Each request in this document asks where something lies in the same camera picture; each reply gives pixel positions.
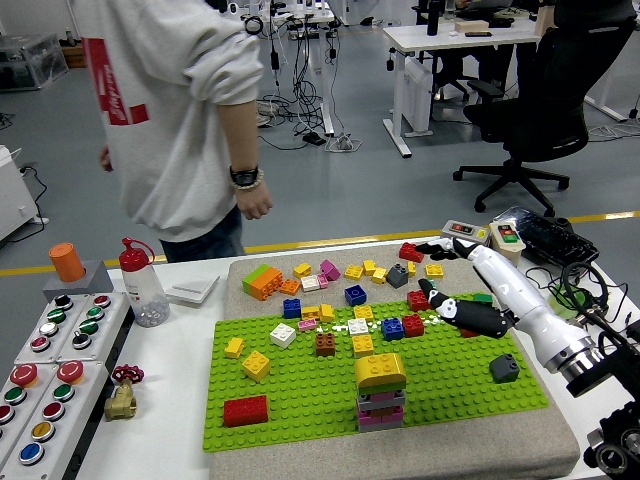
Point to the wooden crate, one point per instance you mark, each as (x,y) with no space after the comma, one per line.
(72,55)

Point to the small pink toy brick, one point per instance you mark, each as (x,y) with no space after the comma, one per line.
(323,281)
(306,325)

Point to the brass valve red handwheel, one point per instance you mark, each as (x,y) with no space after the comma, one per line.
(120,400)

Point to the white desk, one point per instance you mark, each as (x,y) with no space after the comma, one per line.
(612,85)
(327,75)
(425,42)

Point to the black office chair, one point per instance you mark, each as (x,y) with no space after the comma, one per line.
(550,100)

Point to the person's left hand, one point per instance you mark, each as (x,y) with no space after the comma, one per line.
(254,202)

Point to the grey sloped toy brick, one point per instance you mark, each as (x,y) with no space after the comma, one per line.
(397,275)

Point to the cream switch box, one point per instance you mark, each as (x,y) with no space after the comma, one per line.
(506,237)

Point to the person's right hand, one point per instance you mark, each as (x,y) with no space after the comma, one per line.
(106,160)

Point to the small orange toy brick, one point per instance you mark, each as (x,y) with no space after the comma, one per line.
(290,286)

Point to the yellow curved toy brick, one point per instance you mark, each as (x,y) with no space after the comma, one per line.
(380,370)

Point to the clear squeeze bottle red cap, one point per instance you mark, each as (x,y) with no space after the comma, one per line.
(142,290)

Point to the green toy brick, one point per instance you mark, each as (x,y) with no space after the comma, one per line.
(484,298)

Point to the black wristwatch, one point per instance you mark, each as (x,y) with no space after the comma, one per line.
(244,175)

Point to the white computer tower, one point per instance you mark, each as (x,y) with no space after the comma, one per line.
(417,95)

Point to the black keyboard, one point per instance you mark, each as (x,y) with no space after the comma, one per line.
(550,240)

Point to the large lime toy brick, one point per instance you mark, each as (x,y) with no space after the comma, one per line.
(255,276)

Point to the blue toy brick with hole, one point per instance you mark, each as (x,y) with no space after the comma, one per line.
(356,295)

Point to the multicolour toy brick stack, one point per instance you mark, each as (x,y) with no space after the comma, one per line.
(382,415)

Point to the white square toy brick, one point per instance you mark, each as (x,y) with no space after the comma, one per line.
(282,335)
(310,283)
(358,326)

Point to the black bottle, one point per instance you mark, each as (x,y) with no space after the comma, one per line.
(435,17)

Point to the green translucent cup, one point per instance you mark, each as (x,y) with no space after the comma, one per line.
(570,300)

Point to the large orange toy brick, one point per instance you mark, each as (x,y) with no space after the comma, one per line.
(269,286)

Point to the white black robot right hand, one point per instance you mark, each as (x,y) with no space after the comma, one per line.
(515,295)

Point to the wooden box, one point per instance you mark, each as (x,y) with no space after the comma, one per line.
(471,26)

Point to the orange cylinder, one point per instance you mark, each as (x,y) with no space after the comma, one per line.
(67,262)

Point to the green toy baseplate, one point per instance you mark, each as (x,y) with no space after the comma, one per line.
(230,380)

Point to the yellow square toy brick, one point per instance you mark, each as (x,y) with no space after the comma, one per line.
(256,366)
(362,345)

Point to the person's left forearm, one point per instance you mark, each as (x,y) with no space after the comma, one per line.
(242,135)

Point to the black phone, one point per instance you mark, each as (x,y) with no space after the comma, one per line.
(478,34)

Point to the black floor power strip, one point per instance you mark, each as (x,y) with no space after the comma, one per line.
(314,139)

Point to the dark grey toy brick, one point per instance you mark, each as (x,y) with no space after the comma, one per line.
(504,369)

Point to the grey four-button control box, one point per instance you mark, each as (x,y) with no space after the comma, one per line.
(50,328)
(92,320)

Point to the large red toy brick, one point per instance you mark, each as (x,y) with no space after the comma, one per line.
(245,411)

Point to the white cabinet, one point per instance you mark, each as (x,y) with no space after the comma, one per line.
(12,200)

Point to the grey-brown foam mat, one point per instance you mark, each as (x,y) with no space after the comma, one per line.
(400,457)

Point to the grey mushroom-button control box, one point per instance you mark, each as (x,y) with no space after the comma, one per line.
(17,385)
(55,425)

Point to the red sloped toy brick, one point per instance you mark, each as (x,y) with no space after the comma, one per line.
(409,253)

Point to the grey block holder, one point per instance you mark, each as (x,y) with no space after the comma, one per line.
(95,282)

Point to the clear plastic storage box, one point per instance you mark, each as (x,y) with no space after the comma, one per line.
(30,62)

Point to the white wall switch plate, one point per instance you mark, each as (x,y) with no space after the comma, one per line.
(192,290)

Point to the small yellow toy brick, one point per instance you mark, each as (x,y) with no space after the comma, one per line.
(234,347)
(411,269)

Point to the brown toy brick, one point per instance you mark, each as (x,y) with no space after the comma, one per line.
(325,345)

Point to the seated person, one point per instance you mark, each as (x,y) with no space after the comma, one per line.
(495,62)

